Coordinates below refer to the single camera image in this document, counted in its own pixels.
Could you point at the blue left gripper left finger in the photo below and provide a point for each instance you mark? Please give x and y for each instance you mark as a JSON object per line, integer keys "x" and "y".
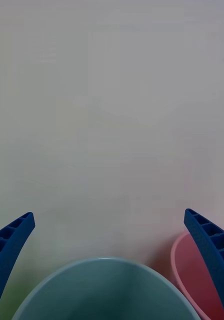
{"x": 9, "y": 252}

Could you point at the pink plastic bin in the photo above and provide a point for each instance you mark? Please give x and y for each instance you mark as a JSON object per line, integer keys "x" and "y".
{"x": 194, "y": 272}

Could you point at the pale blue plastic bin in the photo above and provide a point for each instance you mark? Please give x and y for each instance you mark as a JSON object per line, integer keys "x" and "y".
{"x": 107, "y": 290}

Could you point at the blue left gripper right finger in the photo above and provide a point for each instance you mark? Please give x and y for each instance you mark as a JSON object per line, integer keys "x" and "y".
{"x": 214, "y": 252}

